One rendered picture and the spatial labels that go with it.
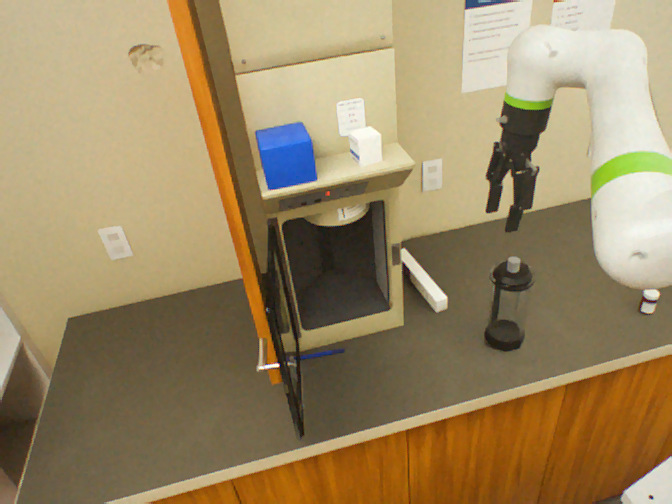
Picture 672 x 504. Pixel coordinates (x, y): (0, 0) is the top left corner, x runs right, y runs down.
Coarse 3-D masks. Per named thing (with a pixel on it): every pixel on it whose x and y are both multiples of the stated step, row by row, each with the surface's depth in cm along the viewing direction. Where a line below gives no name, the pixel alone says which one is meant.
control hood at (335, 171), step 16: (320, 160) 109; (336, 160) 108; (352, 160) 107; (384, 160) 106; (400, 160) 105; (320, 176) 103; (336, 176) 102; (352, 176) 102; (368, 176) 103; (384, 176) 105; (400, 176) 108; (272, 192) 100; (288, 192) 100; (304, 192) 102; (368, 192) 115; (272, 208) 108
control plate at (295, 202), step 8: (360, 184) 106; (320, 192) 105; (336, 192) 108; (344, 192) 109; (360, 192) 112; (288, 200) 105; (296, 200) 106; (304, 200) 108; (312, 200) 109; (328, 200) 113; (280, 208) 109; (288, 208) 111
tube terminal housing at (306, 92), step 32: (320, 64) 99; (352, 64) 101; (384, 64) 102; (256, 96) 99; (288, 96) 101; (320, 96) 103; (352, 96) 104; (384, 96) 106; (256, 128) 103; (320, 128) 106; (384, 128) 110; (256, 160) 107; (384, 192) 119; (352, 320) 140; (384, 320) 143
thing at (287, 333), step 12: (276, 252) 114; (276, 264) 111; (276, 276) 108; (276, 288) 105; (276, 300) 102; (276, 312) 99; (288, 312) 122; (288, 324) 118; (288, 336) 115; (276, 348) 95; (288, 348) 112; (288, 360) 109; (288, 396) 103
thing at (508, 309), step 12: (492, 276) 125; (492, 288) 128; (516, 288) 121; (528, 288) 122; (492, 300) 129; (504, 300) 125; (516, 300) 124; (528, 300) 128; (492, 312) 131; (504, 312) 127; (516, 312) 127; (492, 324) 133; (504, 324) 130; (516, 324) 129; (492, 336) 135; (504, 336) 132; (516, 336) 132
